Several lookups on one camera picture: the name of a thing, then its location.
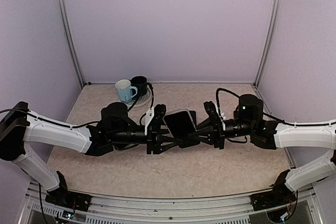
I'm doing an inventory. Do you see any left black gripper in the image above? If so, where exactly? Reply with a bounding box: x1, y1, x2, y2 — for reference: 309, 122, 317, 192
110, 119, 182, 154

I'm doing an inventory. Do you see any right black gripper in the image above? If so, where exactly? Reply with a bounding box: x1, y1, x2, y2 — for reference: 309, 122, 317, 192
188, 117, 255, 150

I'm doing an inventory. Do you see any clear phone case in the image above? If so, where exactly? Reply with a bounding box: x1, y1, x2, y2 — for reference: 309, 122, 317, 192
162, 108, 197, 141

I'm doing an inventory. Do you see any black phone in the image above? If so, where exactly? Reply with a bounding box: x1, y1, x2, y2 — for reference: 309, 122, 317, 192
189, 110, 197, 126

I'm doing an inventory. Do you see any black phone case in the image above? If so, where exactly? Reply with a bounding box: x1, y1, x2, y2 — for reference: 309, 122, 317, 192
178, 139, 200, 148

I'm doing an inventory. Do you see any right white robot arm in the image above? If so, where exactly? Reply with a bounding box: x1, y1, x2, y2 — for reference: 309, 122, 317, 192
187, 94, 335, 205

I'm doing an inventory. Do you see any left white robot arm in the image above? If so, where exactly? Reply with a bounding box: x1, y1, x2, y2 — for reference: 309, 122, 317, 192
1, 102, 182, 206

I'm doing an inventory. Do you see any grey patterned saucer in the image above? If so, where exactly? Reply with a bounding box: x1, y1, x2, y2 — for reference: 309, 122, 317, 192
127, 87, 151, 108

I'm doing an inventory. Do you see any black mug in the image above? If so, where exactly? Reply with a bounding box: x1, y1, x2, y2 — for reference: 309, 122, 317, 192
131, 76, 147, 97

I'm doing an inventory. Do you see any light blue mug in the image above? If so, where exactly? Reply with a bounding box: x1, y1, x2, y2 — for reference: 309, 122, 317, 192
115, 79, 138, 103

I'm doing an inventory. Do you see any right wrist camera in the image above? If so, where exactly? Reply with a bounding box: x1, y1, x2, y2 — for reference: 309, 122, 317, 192
214, 103, 226, 130

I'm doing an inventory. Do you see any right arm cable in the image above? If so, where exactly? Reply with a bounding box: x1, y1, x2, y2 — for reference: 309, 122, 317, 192
215, 87, 336, 126

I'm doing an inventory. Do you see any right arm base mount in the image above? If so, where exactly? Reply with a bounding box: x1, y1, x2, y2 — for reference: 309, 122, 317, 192
250, 169, 298, 211

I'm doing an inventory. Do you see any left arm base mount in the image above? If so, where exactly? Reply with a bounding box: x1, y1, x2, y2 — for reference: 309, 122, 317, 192
45, 171, 92, 212

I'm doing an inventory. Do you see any front aluminium rail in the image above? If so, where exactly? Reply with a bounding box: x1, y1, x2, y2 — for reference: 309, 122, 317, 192
16, 182, 324, 223

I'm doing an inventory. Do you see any right aluminium frame post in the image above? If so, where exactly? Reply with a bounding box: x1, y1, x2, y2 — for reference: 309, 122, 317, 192
253, 0, 281, 90

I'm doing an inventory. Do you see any aluminium frame post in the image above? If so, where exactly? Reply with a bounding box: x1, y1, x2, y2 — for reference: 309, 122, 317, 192
57, 0, 86, 89
253, 0, 281, 90

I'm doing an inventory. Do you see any left aluminium frame post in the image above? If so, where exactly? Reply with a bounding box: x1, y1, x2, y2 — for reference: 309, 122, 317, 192
57, 0, 86, 89

